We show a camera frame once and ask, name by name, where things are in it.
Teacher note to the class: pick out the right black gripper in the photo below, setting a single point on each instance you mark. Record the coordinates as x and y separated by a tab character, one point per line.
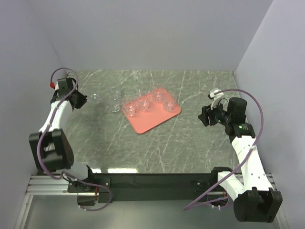
206	112

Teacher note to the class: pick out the pink plastic tray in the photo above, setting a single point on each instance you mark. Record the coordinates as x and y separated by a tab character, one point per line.
144	121

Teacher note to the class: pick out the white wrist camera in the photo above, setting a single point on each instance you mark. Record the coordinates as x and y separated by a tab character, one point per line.
215	95
54	85

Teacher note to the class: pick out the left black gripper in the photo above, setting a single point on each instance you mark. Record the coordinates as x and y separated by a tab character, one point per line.
82	101

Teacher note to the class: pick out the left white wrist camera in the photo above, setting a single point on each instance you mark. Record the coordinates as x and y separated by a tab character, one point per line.
54	85

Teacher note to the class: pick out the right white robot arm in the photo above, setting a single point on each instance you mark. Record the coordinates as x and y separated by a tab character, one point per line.
254	199

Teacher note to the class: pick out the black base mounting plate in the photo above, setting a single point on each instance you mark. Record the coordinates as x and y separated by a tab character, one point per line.
143	187

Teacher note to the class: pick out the aluminium frame rail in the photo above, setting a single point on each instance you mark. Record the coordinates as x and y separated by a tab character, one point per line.
47	186

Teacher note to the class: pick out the clear glass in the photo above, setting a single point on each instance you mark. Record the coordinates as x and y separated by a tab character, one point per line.
95	98
144	102
129	106
157	93
169	102
115	107

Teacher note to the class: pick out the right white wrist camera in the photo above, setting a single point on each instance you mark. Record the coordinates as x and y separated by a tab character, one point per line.
215	95

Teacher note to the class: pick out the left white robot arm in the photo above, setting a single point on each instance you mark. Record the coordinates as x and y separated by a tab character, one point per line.
77	172

